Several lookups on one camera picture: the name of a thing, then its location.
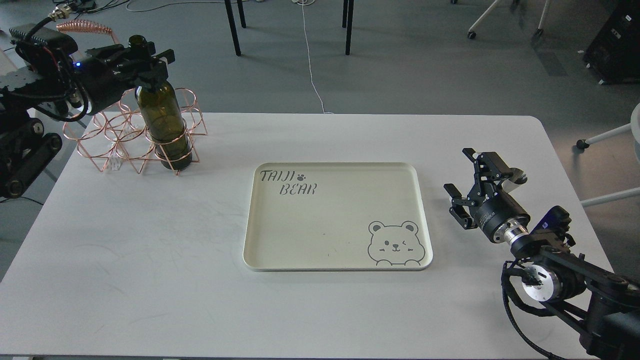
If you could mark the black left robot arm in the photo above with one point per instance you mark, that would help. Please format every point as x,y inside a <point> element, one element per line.
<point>64,90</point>

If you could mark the white chair base right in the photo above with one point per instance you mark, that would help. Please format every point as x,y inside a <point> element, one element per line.
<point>632,127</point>

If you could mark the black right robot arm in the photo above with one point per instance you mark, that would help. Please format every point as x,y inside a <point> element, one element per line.
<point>545,279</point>

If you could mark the black equipment case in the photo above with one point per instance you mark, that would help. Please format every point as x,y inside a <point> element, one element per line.
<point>614,54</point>

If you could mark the silver metal jigger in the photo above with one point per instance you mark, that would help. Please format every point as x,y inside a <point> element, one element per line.
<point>517,179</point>

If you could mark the copper wire bottle rack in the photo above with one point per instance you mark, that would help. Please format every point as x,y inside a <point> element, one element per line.
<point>119,135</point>

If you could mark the dark green wine bottle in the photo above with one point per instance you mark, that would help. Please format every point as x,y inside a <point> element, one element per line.
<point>163,118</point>

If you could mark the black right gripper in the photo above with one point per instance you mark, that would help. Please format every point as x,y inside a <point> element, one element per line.
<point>490,171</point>

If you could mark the cream bear print tray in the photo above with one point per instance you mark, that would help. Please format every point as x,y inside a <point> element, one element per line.
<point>336,216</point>

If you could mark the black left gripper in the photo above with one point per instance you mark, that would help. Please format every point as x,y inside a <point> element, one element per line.
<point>138,68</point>

